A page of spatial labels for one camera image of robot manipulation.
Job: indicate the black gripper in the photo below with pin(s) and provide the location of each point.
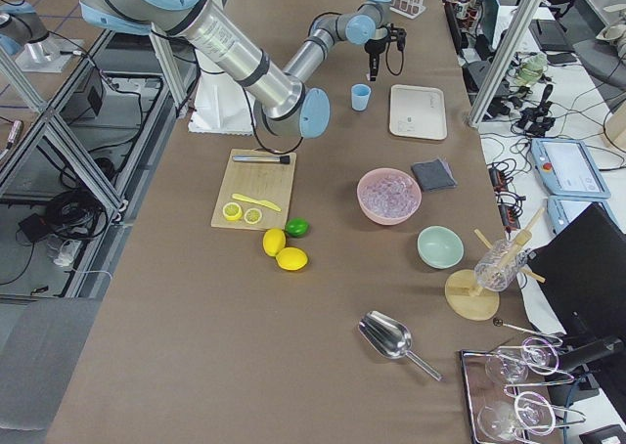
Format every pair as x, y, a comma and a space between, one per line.
375, 47

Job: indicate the clear ice cubes pile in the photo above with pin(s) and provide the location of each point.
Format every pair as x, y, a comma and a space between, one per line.
390, 197

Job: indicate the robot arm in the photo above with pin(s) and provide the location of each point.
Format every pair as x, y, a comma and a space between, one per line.
284, 105
28, 41

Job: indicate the light blue cup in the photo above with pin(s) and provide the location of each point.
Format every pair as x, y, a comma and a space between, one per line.
360, 96

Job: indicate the wooden cup stand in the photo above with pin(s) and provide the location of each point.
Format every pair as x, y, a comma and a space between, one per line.
467, 298

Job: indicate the steel ice scoop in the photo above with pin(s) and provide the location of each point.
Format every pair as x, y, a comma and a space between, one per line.
393, 340

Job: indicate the cream rabbit tray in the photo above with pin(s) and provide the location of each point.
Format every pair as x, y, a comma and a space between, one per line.
417, 112

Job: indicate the grey folded cloth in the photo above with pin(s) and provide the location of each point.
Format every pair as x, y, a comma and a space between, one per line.
433, 175

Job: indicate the steel muddler black tip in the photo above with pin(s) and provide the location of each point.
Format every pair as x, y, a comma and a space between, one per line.
279, 159

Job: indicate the pink bowl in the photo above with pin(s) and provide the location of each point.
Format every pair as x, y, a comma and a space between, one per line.
374, 175

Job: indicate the wooden cutting board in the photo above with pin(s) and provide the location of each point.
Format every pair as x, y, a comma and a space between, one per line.
259, 181

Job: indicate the yellow plastic knife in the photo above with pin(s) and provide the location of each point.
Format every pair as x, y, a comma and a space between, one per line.
264, 203

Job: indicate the green lime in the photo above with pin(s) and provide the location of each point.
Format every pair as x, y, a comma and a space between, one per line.
297, 227

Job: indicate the lemon slice lower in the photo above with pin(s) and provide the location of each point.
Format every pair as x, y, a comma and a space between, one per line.
253, 216

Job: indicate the lemon slice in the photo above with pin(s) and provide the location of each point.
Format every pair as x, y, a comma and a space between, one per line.
232, 211
253, 216

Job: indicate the mint green bowl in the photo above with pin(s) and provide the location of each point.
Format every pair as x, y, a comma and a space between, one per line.
440, 247

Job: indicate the yellow lemon near board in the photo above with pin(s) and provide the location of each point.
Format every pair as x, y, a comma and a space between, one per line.
274, 240

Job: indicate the lemon slice upper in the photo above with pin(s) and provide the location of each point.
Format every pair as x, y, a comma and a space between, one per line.
232, 211

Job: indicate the yellow lemon outer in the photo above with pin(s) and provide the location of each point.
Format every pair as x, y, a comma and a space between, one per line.
292, 258

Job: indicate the teach pendant upper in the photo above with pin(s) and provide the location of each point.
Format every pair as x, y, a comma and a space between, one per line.
567, 169

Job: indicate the teach pendant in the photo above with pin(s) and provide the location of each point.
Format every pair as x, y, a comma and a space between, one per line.
567, 169
563, 210

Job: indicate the teach pendant lower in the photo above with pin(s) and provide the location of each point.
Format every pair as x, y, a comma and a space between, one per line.
563, 210

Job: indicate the clear glass on stand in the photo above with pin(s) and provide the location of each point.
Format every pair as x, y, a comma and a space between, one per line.
497, 269

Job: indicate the black monitor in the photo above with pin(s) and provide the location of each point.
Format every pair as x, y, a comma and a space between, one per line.
584, 271

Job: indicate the wine glass rack tray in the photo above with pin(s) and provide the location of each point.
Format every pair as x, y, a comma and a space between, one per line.
506, 391

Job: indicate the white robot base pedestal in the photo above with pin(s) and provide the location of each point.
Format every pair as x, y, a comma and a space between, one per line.
220, 104

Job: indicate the aluminium frame post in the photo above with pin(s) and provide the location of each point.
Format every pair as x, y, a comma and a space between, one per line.
504, 54

